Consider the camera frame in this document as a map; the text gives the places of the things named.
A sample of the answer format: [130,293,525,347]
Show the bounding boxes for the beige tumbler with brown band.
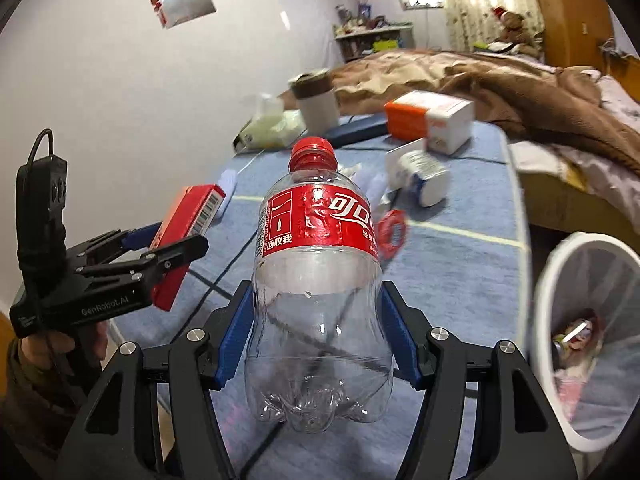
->
[290,69,341,134]

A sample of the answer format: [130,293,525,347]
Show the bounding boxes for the cluttered white shelf desk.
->
[334,20,415,62]

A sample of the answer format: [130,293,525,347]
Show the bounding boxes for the pale pink bed sheet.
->
[510,67,640,211]

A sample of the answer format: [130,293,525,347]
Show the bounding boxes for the red cardboard box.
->
[149,185,227,311]

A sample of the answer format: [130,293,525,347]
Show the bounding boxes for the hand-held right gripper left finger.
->
[60,280,256,480]

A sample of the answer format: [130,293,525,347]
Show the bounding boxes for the clear plastic bottle red label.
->
[244,137,396,433]

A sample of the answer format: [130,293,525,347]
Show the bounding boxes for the orange and white box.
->
[384,91,475,155]

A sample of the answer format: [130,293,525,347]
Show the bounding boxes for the brown fleece blanket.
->
[280,49,640,172]

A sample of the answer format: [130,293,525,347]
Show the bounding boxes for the heart patterned curtain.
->
[432,0,546,54]

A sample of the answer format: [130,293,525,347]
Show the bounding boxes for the red drink can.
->
[376,209,409,262]

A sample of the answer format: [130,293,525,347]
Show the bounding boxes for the brown teddy bear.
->
[491,6,544,56]

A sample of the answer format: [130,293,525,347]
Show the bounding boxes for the yellow tissue pack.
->
[232,92,306,154]

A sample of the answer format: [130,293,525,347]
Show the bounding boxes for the blue checked tablecloth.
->
[110,120,534,480]

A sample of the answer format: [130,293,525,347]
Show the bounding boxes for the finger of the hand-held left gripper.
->
[67,222,164,267]
[75,234,210,292]

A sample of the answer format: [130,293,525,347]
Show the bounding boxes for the wooden wardrobe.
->
[525,0,619,69]

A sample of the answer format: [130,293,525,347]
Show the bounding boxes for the white rimmed mesh trash bin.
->
[530,232,640,456]

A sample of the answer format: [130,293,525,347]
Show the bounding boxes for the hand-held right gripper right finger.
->
[380,280,576,480]

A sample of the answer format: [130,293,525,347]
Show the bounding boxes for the white printed package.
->
[385,140,451,208]

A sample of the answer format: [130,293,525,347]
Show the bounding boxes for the dark blue glasses case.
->
[325,117,390,150]

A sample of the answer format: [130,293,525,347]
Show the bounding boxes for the wooden bed frame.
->
[520,171,637,252]

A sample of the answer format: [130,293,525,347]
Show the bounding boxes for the person's left hand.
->
[20,321,109,379]

